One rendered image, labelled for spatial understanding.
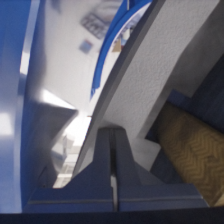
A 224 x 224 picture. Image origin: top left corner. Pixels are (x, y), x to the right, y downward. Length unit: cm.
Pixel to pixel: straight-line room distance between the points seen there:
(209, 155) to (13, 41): 27
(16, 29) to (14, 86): 6
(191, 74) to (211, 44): 7
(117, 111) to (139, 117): 2
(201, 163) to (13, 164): 25
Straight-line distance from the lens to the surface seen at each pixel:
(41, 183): 35
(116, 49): 758
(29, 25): 19
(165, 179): 34
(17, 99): 20
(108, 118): 15
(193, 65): 36
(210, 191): 24
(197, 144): 28
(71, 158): 1025
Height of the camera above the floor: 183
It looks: 16 degrees up
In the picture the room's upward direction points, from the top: 179 degrees clockwise
